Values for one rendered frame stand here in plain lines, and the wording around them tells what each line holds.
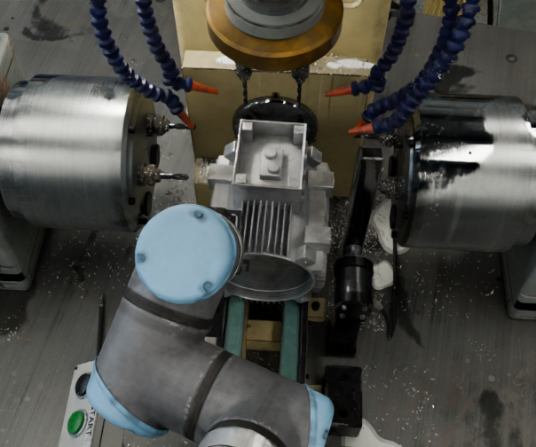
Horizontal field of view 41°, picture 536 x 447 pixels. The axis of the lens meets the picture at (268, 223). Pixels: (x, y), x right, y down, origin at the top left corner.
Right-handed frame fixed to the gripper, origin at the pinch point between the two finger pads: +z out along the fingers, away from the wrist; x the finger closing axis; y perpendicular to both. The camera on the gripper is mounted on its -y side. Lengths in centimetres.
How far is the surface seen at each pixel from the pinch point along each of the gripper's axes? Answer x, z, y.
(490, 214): -38.7, 4.0, 9.3
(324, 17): -12.5, -10.2, 32.7
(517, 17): -94, 180, 96
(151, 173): 12.3, 8.5, 13.0
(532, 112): -45, 7, 25
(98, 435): 12.9, -12.1, -22.0
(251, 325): -3.9, 21.2, -10.9
